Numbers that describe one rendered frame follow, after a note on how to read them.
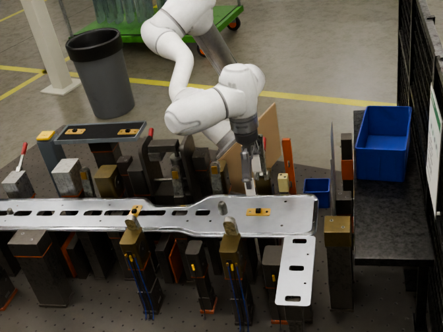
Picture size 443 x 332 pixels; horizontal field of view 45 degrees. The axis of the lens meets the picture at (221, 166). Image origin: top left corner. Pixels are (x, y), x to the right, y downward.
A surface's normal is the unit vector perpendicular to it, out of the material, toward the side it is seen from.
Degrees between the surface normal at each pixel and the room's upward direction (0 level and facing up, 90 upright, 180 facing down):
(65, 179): 90
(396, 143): 0
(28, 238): 0
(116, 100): 93
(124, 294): 0
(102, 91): 93
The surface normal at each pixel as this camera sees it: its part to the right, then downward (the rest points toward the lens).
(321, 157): -0.16, -0.82
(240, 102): 0.44, 0.42
